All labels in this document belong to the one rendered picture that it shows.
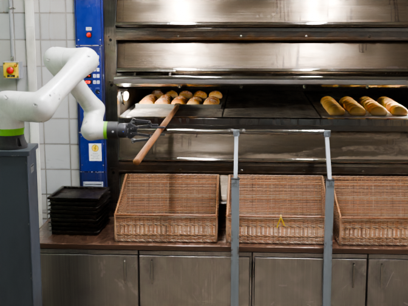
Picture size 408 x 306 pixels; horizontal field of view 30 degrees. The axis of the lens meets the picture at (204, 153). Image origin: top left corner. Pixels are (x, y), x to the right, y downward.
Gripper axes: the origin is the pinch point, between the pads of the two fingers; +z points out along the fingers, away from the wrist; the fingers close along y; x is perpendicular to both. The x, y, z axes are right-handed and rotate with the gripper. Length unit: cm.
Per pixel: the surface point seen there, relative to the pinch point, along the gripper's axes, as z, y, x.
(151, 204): -10, 51, -47
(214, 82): 27, -21, -41
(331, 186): 88, 27, 4
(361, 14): 108, -58, -56
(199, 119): 17, 2, -56
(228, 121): 34, 3, -56
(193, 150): 14, 20, -55
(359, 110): 112, -2, -71
